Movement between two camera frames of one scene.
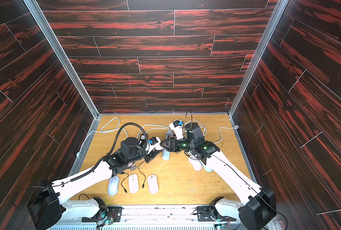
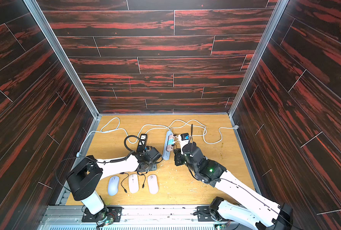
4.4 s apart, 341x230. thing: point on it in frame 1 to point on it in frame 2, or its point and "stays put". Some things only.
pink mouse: (153, 184) stays put
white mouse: (113, 185) stays put
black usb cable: (145, 179) stays put
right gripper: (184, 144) to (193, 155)
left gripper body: (139, 153) to (152, 167)
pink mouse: (133, 183) stays put
